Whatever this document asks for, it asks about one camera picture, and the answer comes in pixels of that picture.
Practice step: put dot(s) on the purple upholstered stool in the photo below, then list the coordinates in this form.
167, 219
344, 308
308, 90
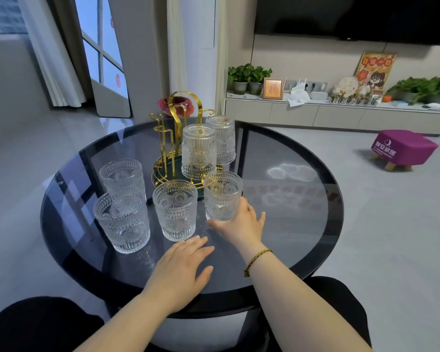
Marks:
403, 146

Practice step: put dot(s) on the large window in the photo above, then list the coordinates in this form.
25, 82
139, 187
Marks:
3, 14

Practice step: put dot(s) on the gold metal cup rack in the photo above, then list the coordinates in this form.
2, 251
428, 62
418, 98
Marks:
168, 177

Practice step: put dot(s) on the beige low media cabinet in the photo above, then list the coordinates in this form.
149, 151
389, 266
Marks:
337, 117

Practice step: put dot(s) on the small white box device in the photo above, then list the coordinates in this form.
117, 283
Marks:
318, 95

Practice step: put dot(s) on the small orange framed picture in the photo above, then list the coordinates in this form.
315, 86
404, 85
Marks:
273, 87

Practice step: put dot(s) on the crumpled white tissue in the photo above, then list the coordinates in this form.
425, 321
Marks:
297, 97

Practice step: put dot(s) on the person's left forearm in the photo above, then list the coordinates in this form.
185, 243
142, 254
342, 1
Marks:
124, 333

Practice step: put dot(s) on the colourful cartoon poster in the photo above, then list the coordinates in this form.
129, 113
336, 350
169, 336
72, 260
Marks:
376, 71

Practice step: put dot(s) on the round dark glass table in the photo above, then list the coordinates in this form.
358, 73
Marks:
278, 150

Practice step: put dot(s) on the white paper sheet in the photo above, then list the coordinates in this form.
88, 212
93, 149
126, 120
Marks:
438, 106

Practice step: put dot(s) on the brown window curtain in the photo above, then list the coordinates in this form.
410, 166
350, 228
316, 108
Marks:
69, 32

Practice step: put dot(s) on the standing floor mirror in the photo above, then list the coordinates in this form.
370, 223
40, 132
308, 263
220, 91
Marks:
106, 58

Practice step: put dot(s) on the white window curtain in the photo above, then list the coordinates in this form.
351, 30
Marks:
51, 58

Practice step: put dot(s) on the person's right forearm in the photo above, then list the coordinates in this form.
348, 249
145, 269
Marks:
297, 311

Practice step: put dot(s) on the cream tied curtain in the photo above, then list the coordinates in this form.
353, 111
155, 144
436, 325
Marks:
220, 54
176, 43

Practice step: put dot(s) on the white standing air conditioner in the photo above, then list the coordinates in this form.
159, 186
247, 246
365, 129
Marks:
198, 51

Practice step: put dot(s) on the person's left hand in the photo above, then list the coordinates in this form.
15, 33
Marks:
176, 278

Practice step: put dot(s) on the black bin with red bag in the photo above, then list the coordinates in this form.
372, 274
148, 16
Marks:
172, 104

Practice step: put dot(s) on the clear embossed drinking glass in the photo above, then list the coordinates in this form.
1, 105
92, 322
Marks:
123, 225
222, 196
199, 153
123, 177
224, 139
176, 212

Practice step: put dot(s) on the orange fruit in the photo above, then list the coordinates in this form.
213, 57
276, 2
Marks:
387, 99

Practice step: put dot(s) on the round white decorated plaque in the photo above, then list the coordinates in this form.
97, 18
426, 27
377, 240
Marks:
346, 86

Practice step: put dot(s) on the grey wall outlet strip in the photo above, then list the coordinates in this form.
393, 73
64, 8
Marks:
322, 85

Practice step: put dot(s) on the black wall television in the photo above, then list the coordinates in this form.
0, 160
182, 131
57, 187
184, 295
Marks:
352, 16

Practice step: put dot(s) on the large leafy green plant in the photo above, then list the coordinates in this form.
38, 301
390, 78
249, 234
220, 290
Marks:
421, 87

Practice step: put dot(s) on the person's right hand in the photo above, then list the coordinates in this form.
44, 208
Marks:
244, 230

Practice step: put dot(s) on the person's right leg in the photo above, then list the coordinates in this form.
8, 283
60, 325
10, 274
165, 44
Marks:
337, 304

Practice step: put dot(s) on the white router with antennas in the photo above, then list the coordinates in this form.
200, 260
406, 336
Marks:
304, 85

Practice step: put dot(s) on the row of small potted plants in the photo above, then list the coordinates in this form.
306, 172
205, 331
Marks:
354, 99

